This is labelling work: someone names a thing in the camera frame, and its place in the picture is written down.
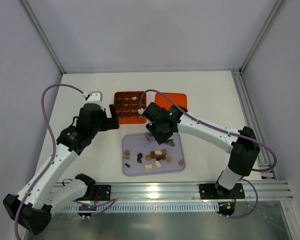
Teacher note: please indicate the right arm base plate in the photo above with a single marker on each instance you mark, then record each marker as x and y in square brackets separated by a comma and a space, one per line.
[212, 191]

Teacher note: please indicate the lavender plastic tray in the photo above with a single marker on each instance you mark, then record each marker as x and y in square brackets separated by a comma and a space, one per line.
[137, 143]

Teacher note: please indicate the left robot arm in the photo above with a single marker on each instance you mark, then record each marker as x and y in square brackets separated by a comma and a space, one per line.
[34, 206]

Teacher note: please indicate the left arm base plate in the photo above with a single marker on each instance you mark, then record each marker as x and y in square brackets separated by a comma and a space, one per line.
[100, 192]

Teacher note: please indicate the right side aluminium rail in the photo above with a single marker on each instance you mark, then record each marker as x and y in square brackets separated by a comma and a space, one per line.
[265, 158]

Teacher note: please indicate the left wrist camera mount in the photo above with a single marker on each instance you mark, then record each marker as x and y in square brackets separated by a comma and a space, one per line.
[94, 97]

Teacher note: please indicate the orange tin lid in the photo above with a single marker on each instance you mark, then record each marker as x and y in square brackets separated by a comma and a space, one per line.
[178, 98]

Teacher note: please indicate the dark round foil chocolate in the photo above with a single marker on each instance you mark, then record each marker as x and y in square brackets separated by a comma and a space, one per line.
[139, 155]

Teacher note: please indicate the brown rectangular chocolate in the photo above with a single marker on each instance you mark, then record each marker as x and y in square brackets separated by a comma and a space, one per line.
[152, 155]

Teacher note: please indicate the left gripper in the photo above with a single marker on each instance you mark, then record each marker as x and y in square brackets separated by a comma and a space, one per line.
[110, 119]

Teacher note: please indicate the tan heart chocolate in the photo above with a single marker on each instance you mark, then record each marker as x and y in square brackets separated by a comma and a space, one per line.
[126, 151]

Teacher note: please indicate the orange chocolate tin box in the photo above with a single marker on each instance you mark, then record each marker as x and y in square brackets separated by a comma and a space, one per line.
[128, 115]

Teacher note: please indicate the white swirl chocolate lower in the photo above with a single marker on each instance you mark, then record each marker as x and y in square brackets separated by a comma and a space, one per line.
[158, 164]

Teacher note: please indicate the white swirl chocolate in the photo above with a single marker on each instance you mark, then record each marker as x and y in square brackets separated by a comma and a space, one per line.
[158, 164]
[158, 152]

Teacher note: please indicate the aluminium frame rail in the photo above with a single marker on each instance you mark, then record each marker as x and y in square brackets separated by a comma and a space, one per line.
[266, 190]

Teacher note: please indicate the slotted cable duct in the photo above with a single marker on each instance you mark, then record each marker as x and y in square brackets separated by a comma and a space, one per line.
[144, 207]

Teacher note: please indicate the tan shell chocolate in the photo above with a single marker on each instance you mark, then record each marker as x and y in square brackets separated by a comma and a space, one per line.
[168, 160]

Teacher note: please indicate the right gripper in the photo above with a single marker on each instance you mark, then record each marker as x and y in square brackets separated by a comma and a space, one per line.
[159, 137]

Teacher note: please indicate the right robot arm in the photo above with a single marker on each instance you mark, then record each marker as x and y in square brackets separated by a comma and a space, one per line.
[241, 144]

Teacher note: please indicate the dark fluted round chocolate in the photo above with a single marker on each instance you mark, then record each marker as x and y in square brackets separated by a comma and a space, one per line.
[158, 157]

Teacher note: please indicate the metal serving tongs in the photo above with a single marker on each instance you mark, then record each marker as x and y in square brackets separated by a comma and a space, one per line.
[150, 138]

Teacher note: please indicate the white swirl chocolate upper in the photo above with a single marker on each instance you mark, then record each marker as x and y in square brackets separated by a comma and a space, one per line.
[158, 152]

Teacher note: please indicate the tan brick chocolate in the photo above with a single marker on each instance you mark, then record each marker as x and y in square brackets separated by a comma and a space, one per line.
[127, 157]

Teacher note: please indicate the tan ridged square chocolate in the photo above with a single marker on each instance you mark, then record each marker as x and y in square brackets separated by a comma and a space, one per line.
[148, 157]

